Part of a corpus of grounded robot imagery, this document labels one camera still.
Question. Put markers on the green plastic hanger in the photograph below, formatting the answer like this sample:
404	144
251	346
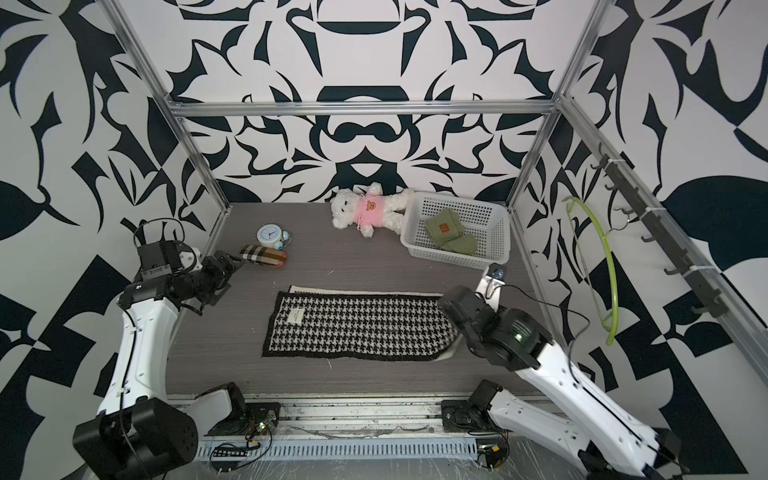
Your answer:
610	321

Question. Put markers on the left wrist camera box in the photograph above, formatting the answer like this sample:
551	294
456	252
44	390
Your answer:
165	257

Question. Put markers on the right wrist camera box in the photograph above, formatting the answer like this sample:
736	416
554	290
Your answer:
491	283

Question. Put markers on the white teddy bear pink shirt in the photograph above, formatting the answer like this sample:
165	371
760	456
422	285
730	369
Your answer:
370	210

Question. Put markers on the plaid beige pouch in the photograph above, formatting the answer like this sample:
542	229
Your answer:
263	256

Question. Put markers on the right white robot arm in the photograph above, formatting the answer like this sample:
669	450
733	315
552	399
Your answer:
592	431

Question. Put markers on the white slotted cable duct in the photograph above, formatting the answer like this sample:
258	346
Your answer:
285	449

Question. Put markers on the small blue alarm clock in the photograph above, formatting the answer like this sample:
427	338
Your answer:
273	236

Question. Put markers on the green knitted scarf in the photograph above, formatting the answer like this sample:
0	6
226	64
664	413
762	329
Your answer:
464	245
444	226

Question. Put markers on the houndstooth black white garment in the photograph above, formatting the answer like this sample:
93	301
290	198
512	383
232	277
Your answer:
379	326

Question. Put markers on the aluminium frame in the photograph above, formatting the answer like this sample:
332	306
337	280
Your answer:
284	103

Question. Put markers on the white plastic basket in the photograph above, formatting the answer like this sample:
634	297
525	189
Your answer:
488	222

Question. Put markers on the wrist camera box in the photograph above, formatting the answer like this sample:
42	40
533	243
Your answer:
491	283
165	257

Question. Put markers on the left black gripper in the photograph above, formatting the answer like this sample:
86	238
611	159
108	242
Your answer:
223	275

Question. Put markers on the black wall hook rail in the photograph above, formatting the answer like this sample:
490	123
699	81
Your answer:
643	206

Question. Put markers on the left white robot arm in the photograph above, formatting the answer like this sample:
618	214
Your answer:
136	433

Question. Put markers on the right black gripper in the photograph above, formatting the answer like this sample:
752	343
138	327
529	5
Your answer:
496	314

